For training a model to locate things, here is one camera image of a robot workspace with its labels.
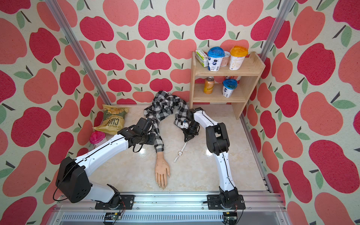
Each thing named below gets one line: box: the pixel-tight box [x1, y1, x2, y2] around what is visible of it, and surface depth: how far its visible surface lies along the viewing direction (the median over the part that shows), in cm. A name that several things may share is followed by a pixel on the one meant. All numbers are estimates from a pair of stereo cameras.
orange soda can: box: [203, 75, 215, 95], surface depth 95 cm
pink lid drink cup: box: [89, 130, 106, 144], surface depth 90 cm
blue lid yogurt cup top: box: [207, 46, 226, 72], surface depth 76 cm
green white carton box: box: [195, 49, 209, 68], surface depth 85 cm
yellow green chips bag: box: [91, 104, 129, 135], surface depth 104 cm
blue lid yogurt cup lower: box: [222, 78, 238, 98], surface depth 93 cm
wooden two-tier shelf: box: [189, 51, 266, 120], surface depth 86 cm
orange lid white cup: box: [228, 45, 249, 71], surface depth 77 cm
